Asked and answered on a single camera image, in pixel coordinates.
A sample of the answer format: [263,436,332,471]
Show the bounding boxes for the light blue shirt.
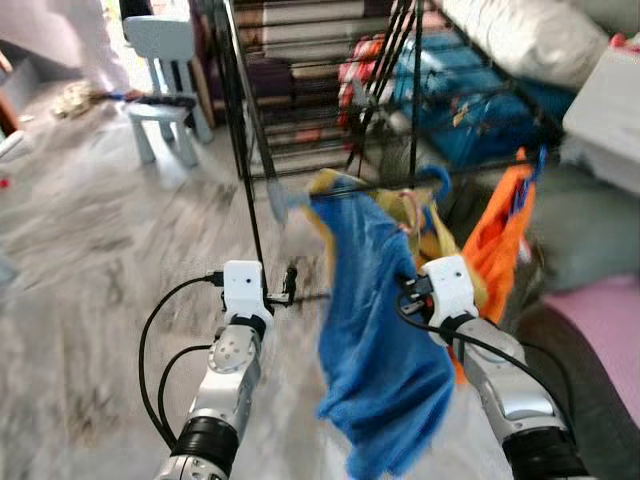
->
[312,190,463,479]

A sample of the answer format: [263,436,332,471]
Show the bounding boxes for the pink plastic hanger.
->
[392,188,421,236]

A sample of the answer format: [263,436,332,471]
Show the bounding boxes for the blue plastic hanger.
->
[415,165,453,206]
[510,145,549,216]

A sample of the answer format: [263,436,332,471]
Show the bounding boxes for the yellow polo shirt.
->
[305,168,489,311]

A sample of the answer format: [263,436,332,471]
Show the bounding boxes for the orange polo shirt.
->
[462,160,539,323]

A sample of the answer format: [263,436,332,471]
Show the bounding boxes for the black metal drying rack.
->
[205,0,561,291]

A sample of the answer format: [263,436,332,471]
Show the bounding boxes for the grey green leather sofa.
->
[510,165,640,480]

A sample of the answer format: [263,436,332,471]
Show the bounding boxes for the pink foam mat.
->
[548,275,640,426]

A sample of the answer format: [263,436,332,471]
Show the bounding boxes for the blue plastic crate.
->
[392,35,576,166]

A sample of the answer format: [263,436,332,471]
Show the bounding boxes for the red striped cloth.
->
[338,38,386,109]

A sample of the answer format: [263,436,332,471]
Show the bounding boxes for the white box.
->
[562,45,640,193]

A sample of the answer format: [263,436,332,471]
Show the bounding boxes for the brown cardboard scraps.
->
[52,82,101,121]

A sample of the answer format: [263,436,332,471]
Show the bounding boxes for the white pillow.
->
[440,0,613,89]

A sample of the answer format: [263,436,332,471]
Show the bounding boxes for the person in white clothes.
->
[0,0,133,93]

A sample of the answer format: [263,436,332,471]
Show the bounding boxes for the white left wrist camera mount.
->
[222,260,269,316]

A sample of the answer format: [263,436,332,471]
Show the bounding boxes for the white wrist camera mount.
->
[425,255,479,326]
[222,260,269,316]

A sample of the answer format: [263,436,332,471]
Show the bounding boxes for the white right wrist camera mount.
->
[425,255,479,326]

